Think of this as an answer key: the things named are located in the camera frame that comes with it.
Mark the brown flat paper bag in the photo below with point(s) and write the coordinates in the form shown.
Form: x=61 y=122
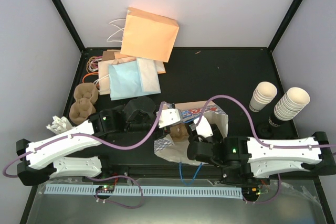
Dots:
x=109 y=55

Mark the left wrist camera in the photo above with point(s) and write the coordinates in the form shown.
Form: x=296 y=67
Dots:
x=168 y=115

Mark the white paper bag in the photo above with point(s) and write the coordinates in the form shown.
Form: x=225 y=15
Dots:
x=148 y=76

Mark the light blue paper bag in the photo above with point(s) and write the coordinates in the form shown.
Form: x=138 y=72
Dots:
x=125 y=81

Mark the brown pulp cup carrier stack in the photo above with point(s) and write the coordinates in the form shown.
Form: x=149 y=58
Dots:
x=85 y=95

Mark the beige kraft paper bag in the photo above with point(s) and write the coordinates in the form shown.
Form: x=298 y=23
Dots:
x=103 y=73

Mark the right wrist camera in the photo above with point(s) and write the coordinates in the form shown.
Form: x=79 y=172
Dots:
x=201 y=126

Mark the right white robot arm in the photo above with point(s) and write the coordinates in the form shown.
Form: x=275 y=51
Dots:
x=252 y=158

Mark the orange paper bag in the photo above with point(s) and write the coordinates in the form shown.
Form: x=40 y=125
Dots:
x=147 y=35

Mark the tall stack paper cups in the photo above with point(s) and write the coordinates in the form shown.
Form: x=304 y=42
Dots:
x=290 y=105

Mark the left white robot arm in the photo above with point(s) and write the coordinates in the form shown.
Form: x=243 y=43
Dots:
x=75 y=152

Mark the short stack paper cups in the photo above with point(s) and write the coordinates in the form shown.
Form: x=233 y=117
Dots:
x=263 y=94

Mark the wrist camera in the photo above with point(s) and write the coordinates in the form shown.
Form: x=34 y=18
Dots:
x=201 y=126
x=168 y=115

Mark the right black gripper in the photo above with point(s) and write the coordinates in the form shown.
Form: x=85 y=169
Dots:
x=194 y=138

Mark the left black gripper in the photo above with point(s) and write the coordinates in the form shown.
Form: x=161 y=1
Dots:
x=166 y=130

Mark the blue checkered paper bag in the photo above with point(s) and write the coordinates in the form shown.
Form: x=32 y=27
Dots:
x=176 y=152

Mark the light blue cable duct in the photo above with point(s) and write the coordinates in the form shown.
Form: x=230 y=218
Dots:
x=146 y=191

